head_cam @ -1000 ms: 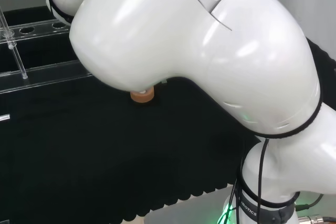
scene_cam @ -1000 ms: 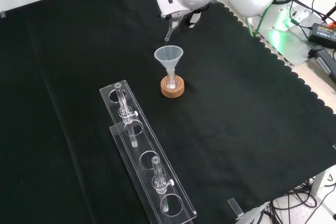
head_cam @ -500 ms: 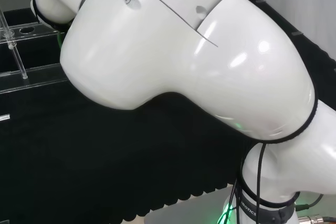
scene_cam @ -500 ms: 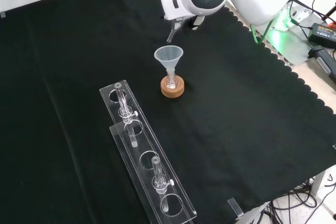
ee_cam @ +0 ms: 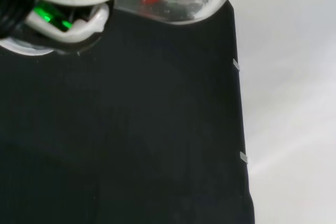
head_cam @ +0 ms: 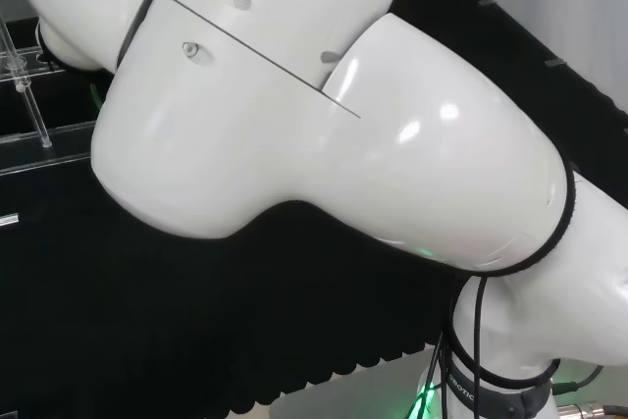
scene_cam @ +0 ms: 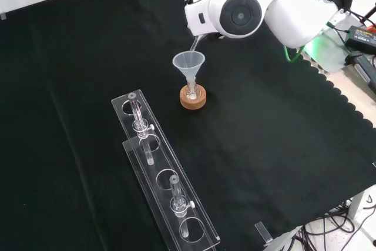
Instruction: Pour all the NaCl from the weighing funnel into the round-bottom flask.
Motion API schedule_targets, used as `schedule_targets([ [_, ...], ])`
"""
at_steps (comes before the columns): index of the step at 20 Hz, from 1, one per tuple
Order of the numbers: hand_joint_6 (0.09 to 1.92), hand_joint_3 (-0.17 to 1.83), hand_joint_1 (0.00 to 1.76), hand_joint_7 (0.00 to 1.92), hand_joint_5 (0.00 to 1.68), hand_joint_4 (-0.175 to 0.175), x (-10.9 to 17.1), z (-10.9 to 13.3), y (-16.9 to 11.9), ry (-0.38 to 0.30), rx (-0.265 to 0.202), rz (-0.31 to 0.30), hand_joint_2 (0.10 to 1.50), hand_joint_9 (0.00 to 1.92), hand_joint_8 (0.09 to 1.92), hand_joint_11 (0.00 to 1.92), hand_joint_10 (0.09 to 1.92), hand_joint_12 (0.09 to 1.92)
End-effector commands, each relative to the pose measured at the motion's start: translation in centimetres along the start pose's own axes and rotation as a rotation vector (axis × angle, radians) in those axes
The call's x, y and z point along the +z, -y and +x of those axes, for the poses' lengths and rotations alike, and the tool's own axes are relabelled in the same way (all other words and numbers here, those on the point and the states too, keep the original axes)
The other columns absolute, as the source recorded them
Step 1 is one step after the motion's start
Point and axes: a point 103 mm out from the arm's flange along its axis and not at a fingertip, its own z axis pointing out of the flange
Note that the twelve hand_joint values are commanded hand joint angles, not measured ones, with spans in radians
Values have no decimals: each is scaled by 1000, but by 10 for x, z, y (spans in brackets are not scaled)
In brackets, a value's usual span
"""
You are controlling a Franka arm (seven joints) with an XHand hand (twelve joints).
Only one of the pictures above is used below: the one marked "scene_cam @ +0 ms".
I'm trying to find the translucent plastic funnel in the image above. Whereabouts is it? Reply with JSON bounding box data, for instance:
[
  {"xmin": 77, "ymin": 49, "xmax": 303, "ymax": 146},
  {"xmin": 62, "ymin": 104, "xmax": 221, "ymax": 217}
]
[{"xmin": 172, "ymin": 51, "xmax": 206, "ymax": 88}]

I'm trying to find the black bench cloth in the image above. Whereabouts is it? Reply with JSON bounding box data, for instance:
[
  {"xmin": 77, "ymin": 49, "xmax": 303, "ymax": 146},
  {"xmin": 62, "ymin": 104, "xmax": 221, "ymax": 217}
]
[{"xmin": 0, "ymin": 0, "xmax": 376, "ymax": 251}]

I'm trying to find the clear acrylic funnel stand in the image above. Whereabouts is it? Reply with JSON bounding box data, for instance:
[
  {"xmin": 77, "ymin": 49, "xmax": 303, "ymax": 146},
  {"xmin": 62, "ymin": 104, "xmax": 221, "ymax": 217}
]
[{"xmin": 110, "ymin": 88, "xmax": 221, "ymax": 251}]

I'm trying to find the black power adapter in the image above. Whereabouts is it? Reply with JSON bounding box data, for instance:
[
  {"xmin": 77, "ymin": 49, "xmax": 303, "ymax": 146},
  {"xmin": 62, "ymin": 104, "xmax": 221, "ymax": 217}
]
[{"xmin": 343, "ymin": 24, "xmax": 376, "ymax": 55}]

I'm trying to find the small glass round-bottom flask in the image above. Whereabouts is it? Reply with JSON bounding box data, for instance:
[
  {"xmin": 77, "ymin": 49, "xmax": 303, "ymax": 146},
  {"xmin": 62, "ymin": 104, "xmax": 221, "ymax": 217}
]
[{"xmin": 185, "ymin": 79, "xmax": 199, "ymax": 101}]

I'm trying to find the green cable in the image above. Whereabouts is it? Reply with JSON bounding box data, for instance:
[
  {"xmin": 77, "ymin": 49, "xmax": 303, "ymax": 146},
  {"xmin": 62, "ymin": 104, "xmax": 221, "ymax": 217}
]
[{"xmin": 283, "ymin": 43, "xmax": 305, "ymax": 64}]

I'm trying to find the cork ring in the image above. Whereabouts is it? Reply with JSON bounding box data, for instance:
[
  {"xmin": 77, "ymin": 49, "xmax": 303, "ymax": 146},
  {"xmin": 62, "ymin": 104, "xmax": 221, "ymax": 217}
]
[{"xmin": 179, "ymin": 83, "xmax": 207, "ymax": 110}]

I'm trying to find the grey metal base plate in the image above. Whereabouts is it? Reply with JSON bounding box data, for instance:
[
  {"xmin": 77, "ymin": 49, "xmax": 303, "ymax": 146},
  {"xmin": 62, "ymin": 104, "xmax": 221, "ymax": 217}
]
[{"xmin": 303, "ymin": 12, "xmax": 354, "ymax": 75}]

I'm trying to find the bundle of black floor cables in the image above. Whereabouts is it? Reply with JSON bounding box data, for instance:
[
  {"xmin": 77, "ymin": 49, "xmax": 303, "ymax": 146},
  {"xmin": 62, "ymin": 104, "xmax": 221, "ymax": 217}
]
[{"xmin": 289, "ymin": 195, "xmax": 376, "ymax": 251}]

